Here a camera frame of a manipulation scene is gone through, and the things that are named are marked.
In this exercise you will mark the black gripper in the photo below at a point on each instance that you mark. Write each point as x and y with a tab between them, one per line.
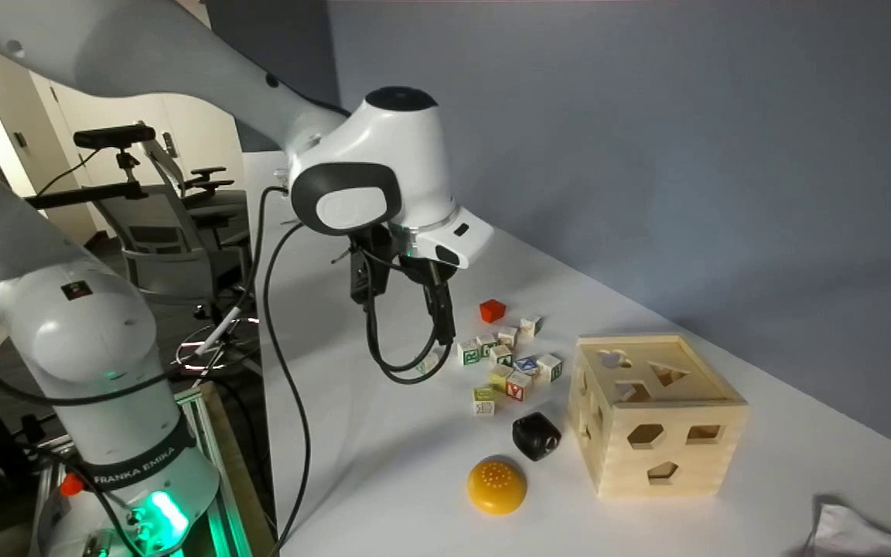
376	258

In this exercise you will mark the wooden block green R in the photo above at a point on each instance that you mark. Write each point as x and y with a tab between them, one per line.
471	354

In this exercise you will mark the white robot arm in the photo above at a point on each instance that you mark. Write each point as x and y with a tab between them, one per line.
88	335

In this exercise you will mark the wooden block blue letter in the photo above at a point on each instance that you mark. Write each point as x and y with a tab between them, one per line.
526	364

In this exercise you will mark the wooden block yellow-green B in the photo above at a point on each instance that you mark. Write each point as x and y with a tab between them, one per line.
484	401

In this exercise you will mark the black round toy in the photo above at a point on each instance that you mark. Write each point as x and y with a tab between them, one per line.
535	437

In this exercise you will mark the yellow dome toy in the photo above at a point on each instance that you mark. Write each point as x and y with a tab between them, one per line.
497	488

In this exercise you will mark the wooden shape sorter box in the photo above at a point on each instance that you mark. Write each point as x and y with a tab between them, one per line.
650	419

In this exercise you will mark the office chair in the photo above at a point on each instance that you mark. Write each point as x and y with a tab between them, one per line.
180	244

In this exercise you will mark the white cloth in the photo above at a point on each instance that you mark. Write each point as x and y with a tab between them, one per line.
843	533

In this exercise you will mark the black camera on stand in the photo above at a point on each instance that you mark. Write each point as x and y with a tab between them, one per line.
123	139

